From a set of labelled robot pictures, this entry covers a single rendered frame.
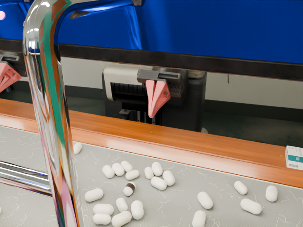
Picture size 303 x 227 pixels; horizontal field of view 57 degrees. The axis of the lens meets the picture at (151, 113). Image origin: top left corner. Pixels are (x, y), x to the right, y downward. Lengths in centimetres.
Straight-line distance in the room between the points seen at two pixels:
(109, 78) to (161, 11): 86
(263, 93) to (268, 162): 197
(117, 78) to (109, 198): 66
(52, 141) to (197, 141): 52
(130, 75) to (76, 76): 190
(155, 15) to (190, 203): 37
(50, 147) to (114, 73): 92
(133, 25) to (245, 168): 44
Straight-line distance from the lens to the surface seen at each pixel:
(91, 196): 56
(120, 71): 113
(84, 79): 295
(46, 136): 23
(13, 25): 41
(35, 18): 20
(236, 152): 68
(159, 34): 31
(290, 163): 67
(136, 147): 70
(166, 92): 64
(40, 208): 59
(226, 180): 63
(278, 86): 262
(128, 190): 57
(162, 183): 58
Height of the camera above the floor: 113
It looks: 26 degrees down
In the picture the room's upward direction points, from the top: straight up
